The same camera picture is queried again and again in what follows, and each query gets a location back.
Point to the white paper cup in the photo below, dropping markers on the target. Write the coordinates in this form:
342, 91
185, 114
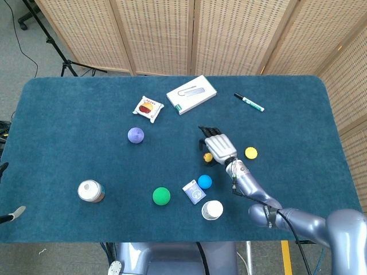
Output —
212, 210

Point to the white lidded jar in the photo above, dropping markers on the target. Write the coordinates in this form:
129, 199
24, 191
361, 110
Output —
90, 191

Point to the white round flange plate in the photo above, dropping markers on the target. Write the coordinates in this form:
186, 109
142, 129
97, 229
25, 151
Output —
115, 268

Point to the blue carpet table mat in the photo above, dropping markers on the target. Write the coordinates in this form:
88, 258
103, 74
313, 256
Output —
71, 149

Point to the blue foam ball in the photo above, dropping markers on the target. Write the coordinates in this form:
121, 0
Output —
205, 181

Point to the black chair leg with caster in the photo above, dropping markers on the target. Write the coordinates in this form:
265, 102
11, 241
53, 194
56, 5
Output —
24, 20

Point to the yellow ball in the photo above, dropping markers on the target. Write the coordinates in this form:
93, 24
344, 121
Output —
251, 152

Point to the blue-grey robot torso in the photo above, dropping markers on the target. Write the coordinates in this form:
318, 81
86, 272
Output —
172, 257

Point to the white table leg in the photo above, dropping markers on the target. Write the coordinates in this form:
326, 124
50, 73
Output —
249, 257

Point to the wicker folding screen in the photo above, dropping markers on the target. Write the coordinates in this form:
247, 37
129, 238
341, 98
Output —
160, 34

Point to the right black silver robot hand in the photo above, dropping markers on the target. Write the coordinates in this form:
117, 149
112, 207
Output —
220, 147

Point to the small orange ball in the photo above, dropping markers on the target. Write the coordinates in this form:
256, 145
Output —
207, 157

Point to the purple foam ball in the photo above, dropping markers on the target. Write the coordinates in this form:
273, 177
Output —
135, 135

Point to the red yellow snack packet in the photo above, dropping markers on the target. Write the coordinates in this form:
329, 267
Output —
147, 109

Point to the green foam ball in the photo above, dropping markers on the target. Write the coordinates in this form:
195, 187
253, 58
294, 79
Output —
161, 196

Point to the black tripod stand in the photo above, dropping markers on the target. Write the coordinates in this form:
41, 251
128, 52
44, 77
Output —
68, 64

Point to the white box with green label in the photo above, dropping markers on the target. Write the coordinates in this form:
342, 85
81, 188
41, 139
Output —
190, 94

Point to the white green marker pen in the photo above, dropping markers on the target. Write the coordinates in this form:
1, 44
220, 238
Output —
249, 102

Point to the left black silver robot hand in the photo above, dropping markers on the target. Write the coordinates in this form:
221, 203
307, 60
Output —
17, 212

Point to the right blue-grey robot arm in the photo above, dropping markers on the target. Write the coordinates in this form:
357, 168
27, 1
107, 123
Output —
344, 229

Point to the small blue white packet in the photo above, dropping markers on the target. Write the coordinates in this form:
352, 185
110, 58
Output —
194, 192

